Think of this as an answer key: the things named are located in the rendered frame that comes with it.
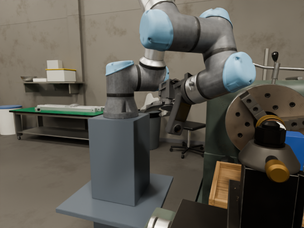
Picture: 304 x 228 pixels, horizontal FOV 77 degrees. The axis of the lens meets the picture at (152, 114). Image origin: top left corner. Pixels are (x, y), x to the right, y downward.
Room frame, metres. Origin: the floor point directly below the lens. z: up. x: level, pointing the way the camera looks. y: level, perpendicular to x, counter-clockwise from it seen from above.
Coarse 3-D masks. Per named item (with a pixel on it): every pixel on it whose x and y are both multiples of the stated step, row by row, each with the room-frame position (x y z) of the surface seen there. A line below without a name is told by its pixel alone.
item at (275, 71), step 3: (276, 63) 0.78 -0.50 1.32; (279, 63) 0.78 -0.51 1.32; (276, 66) 0.78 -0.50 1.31; (279, 66) 0.78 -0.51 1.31; (273, 69) 0.79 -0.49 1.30; (276, 69) 0.78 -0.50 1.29; (273, 72) 0.79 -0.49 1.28; (276, 72) 0.78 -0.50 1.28; (273, 75) 0.79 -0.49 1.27; (276, 75) 0.78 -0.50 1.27; (273, 78) 0.79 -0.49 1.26; (276, 78) 0.78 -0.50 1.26; (273, 81) 0.79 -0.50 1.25
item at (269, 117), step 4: (264, 116) 0.69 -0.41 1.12; (268, 116) 0.68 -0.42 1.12; (272, 116) 0.68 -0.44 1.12; (276, 116) 0.67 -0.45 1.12; (260, 120) 0.69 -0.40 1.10; (264, 120) 0.66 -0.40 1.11; (268, 120) 0.64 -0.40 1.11; (272, 120) 0.63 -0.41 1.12; (276, 120) 0.63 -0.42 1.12; (280, 120) 0.64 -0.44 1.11; (256, 124) 0.70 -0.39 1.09; (260, 124) 0.67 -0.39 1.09; (284, 124) 0.64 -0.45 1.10
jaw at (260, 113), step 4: (244, 92) 0.80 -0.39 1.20; (248, 92) 0.80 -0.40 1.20; (240, 96) 0.80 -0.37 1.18; (244, 96) 0.79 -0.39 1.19; (248, 96) 0.75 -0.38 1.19; (244, 100) 0.76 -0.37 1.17; (248, 100) 0.76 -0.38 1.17; (252, 100) 0.75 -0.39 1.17; (248, 104) 0.75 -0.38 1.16; (252, 104) 0.75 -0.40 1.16; (256, 104) 0.72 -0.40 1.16; (248, 108) 0.75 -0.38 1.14; (252, 108) 0.73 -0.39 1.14; (256, 108) 0.72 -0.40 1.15; (260, 108) 0.72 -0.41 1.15; (252, 112) 0.73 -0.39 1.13; (256, 112) 0.72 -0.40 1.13; (260, 112) 0.70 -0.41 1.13; (264, 112) 0.69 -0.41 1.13; (256, 116) 0.70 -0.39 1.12; (260, 116) 0.70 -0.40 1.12
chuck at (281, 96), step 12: (264, 84) 0.77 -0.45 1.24; (276, 84) 0.75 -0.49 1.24; (252, 96) 0.78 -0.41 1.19; (264, 96) 0.77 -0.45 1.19; (276, 96) 0.75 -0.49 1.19; (288, 96) 0.73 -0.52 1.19; (300, 96) 0.72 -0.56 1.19; (228, 108) 0.82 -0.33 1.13; (240, 108) 0.80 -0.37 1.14; (264, 108) 0.76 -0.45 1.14; (276, 108) 0.75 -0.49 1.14; (288, 108) 0.73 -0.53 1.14; (300, 108) 0.72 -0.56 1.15; (228, 120) 0.81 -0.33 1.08; (240, 120) 0.80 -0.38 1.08; (252, 120) 0.78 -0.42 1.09; (228, 132) 0.81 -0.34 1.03; (240, 132) 0.79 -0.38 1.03; (252, 132) 0.78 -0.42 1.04; (300, 132) 0.71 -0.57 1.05; (240, 144) 0.79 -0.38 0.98
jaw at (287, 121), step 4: (296, 116) 0.72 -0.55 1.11; (300, 116) 0.71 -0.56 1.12; (284, 120) 0.68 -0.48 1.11; (288, 120) 0.67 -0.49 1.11; (292, 120) 0.68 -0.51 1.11; (296, 120) 0.67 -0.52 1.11; (300, 120) 0.68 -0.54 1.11; (288, 124) 0.66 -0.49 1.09; (292, 124) 0.68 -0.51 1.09; (296, 124) 0.67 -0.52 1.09; (300, 124) 0.68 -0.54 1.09; (288, 128) 0.66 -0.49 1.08; (292, 128) 0.67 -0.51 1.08; (296, 128) 0.67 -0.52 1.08
